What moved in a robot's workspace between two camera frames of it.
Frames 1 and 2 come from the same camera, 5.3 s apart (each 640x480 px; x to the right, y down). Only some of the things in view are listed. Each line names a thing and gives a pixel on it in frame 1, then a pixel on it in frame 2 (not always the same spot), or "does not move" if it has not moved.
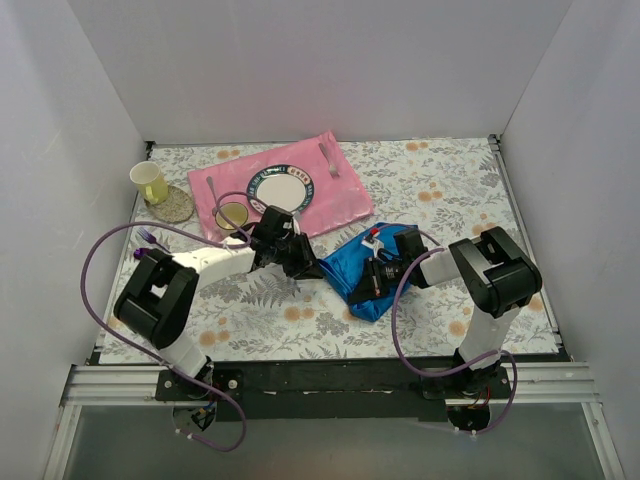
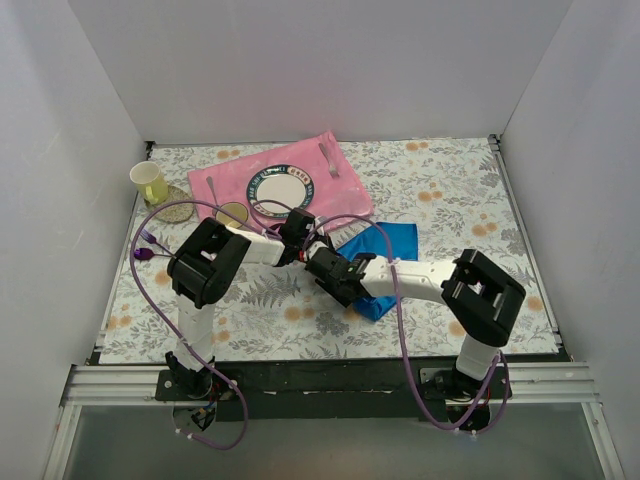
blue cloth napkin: [344, 265] does not move
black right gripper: [375, 277] -> [320, 267]
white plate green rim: [283, 186] does not move
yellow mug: [148, 176] does not move
